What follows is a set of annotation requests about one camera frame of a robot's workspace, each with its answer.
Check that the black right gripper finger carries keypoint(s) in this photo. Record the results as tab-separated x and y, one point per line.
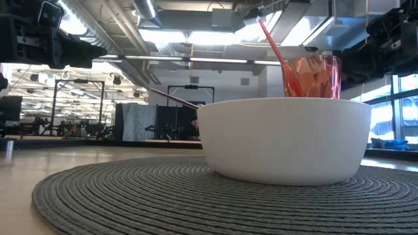
365	65

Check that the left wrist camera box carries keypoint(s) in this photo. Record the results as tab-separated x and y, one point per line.
50	14

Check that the red drinking straw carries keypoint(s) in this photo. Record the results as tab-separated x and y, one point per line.
271	40

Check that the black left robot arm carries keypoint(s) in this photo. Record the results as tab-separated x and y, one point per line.
9	109

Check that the red faceted plastic tumbler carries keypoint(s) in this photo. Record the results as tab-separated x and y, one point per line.
313	78

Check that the grey partition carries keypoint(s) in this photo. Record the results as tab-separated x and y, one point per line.
138	122

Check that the black metal rig frame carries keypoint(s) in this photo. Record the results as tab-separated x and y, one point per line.
80	81
191	87

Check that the grey ceiling junction box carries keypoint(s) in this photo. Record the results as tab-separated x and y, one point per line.
222	18

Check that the black partition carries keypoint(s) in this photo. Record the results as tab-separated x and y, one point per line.
170	120

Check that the white round bowl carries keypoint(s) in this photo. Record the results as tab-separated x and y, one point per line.
284	140

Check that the long ceiling light bar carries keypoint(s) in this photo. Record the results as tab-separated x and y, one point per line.
212	60

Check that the person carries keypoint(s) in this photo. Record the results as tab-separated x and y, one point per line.
192	129

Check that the black dome camera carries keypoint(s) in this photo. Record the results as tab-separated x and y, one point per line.
311	49

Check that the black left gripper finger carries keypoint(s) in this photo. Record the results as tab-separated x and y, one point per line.
85	52

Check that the blue bag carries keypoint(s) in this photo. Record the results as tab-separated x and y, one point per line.
390	143

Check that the grey round woven placemat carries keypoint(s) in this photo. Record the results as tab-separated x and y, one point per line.
196	202

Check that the round silver ventilation duct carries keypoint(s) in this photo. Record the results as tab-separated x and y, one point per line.
147	8

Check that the long silver ventilation duct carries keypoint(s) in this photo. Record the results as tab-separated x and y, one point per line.
91	29

